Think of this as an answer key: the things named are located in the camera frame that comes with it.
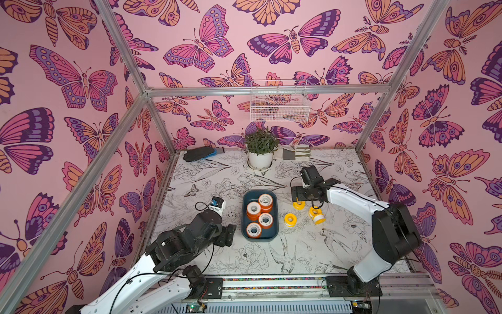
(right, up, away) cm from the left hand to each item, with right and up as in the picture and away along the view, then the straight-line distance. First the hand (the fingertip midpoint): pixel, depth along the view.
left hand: (228, 223), depth 69 cm
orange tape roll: (+15, +3, +23) cm, 28 cm away
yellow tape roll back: (+31, +1, +26) cm, 41 cm away
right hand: (+30, +7, +23) cm, 38 cm away
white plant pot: (+12, +23, +39) cm, 47 cm away
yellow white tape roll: (+38, -2, +20) cm, 43 cm away
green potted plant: (+13, +32, +26) cm, 43 cm away
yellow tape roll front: (+26, -4, +21) cm, 34 cm away
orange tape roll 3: (+14, -5, +20) cm, 25 cm away
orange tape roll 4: (+9, -8, +18) cm, 22 cm away
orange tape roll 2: (+9, 0, +21) cm, 23 cm away
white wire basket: (+23, +52, +36) cm, 67 cm away
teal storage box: (+17, -9, +15) cm, 24 cm away
